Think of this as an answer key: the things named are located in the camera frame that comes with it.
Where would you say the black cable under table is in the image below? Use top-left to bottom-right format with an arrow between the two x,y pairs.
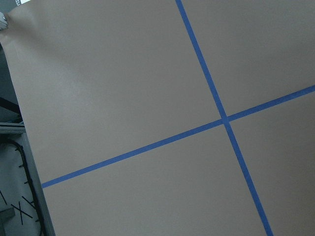
7,139 -> 43,236

